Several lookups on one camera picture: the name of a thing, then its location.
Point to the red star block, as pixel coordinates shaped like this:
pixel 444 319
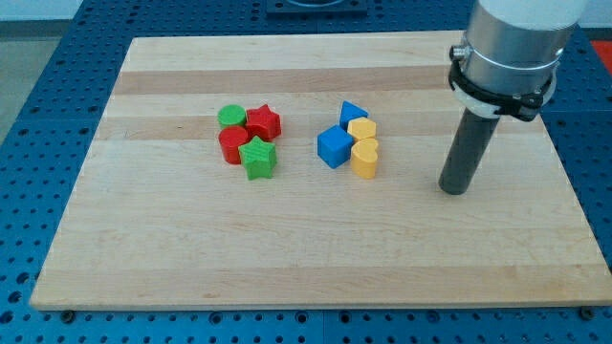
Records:
pixel 264 123

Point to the yellow heart block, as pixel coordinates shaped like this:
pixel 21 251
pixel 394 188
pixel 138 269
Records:
pixel 364 158

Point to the red cylinder block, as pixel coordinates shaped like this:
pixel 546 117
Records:
pixel 230 139

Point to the yellow hexagon block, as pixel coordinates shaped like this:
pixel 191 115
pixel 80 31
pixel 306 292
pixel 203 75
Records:
pixel 362 128

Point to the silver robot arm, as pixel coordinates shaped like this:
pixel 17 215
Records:
pixel 506 62

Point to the blue triangle block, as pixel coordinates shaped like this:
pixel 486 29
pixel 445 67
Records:
pixel 348 112

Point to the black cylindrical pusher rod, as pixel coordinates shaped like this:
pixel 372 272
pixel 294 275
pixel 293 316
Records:
pixel 469 144

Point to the green star block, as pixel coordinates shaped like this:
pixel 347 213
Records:
pixel 258 157

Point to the blue cube block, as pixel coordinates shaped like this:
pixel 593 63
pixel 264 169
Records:
pixel 334 146

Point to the wooden board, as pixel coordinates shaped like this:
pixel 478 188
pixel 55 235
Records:
pixel 158 220

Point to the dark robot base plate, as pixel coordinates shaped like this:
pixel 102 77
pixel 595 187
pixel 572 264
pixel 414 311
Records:
pixel 277 8

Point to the green cylinder block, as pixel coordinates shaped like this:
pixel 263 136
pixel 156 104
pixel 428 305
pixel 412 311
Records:
pixel 231 115

